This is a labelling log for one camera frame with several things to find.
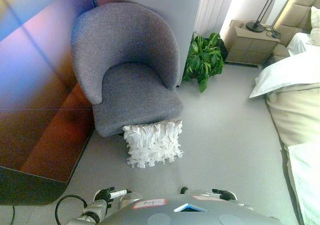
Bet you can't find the dark metal table lamp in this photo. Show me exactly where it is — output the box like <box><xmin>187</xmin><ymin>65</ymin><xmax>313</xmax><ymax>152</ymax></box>
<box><xmin>245</xmin><ymin>0</ymin><xmax>305</xmax><ymax>33</ymax></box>

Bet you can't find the large white bed pillow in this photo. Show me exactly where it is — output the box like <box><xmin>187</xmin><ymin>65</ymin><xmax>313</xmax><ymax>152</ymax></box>
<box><xmin>248</xmin><ymin>51</ymin><xmax>320</xmax><ymax>100</ymax></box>

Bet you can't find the cream duvet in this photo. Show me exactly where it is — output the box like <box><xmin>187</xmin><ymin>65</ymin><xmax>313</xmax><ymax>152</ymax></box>
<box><xmin>264</xmin><ymin>83</ymin><xmax>320</xmax><ymax>148</ymax></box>

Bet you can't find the reddish brown wooden cabinet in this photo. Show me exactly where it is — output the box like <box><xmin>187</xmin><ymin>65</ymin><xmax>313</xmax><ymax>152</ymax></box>
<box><xmin>0</xmin><ymin>0</ymin><xmax>98</xmax><ymax>206</ymax></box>

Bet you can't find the beige wooden nightstand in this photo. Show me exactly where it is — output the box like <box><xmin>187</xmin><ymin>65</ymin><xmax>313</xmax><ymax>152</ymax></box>
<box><xmin>223</xmin><ymin>19</ymin><xmax>281</xmax><ymax>66</ymax></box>

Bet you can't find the grey fabric tub armchair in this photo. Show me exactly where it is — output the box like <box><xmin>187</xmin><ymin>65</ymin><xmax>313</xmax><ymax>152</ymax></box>
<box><xmin>70</xmin><ymin>1</ymin><xmax>185</xmax><ymax>138</ymax></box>

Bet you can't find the silver right robot leg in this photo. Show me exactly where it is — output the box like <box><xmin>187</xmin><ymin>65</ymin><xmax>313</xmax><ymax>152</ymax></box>
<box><xmin>179</xmin><ymin>186</ymin><xmax>213</xmax><ymax>198</ymax></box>

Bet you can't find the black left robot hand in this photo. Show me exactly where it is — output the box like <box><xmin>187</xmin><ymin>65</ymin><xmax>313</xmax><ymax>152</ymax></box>
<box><xmin>93</xmin><ymin>187</ymin><xmax>129</xmax><ymax>207</ymax></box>

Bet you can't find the green leafy potted plant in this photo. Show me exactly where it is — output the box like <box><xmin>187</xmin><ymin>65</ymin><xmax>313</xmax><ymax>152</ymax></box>
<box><xmin>181</xmin><ymin>31</ymin><xmax>226</xmax><ymax>94</ymax></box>

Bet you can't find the pale green cushion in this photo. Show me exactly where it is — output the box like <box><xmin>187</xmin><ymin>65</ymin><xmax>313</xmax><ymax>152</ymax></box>
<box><xmin>308</xmin><ymin>6</ymin><xmax>320</xmax><ymax>46</ymax></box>

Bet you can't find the white shaggy throw pillow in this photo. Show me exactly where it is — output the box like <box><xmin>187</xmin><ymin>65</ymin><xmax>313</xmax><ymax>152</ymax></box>
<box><xmin>122</xmin><ymin>119</ymin><xmax>184</xmax><ymax>170</ymax></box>

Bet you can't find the black cable on nightstand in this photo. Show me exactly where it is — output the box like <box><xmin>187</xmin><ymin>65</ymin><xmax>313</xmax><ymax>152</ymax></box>
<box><xmin>262</xmin><ymin>24</ymin><xmax>281</xmax><ymax>39</ymax></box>

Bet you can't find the white patterned bed runner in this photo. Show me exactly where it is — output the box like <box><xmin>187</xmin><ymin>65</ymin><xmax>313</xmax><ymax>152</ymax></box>
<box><xmin>287</xmin><ymin>142</ymin><xmax>320</xmax><ymax>225</ymax></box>

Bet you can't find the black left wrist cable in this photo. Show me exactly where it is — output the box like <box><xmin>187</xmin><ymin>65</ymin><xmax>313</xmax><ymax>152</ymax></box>
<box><xmin>54</xmin><ymin>194</ymin><xmax>89</xmax><ymax>225</ymax></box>

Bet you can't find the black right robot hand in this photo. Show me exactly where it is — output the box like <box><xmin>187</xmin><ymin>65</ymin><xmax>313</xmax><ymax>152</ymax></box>
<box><xmin>211</xmin><ymin>188</ymin><xmax>238</xmax><ymax>201</ymax></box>

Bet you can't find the grey robot torso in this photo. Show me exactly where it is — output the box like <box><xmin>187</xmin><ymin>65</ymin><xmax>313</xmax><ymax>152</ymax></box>
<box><xmin>104</xmin><ymin>194</ymin><xmax>283</xmax><ymax>225</ymax></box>

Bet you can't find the small white bed pillow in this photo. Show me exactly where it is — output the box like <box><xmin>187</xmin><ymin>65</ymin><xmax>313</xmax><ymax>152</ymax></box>
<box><xmin>286</xmin><ymin>31</ymin><xmax>313</xmax><ymax>57</ymax></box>

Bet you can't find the beige padded headboard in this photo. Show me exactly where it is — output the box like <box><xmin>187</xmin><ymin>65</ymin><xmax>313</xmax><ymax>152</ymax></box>
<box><xmin>268</xmin><ymin>0</ymin><xmax>320</xmax><ymax>64</ymax></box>

